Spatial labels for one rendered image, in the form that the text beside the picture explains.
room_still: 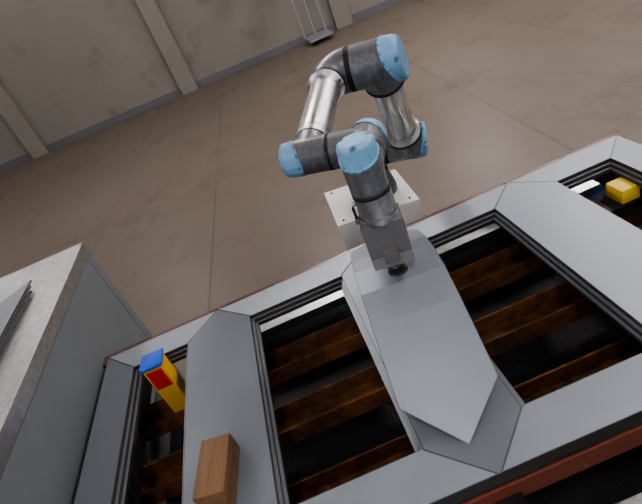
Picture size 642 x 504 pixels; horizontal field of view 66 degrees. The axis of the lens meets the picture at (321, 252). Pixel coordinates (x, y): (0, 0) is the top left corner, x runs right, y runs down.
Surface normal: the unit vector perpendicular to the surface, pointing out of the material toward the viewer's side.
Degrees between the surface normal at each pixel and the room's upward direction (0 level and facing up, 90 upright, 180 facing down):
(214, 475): 0
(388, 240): 90
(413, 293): 16
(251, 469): 0
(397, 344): 23
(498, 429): 0
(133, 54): 90
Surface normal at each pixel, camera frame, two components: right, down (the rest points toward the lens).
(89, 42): 0.16, 0.50
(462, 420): -0.26, -0.49
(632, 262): -0.34, -0.78
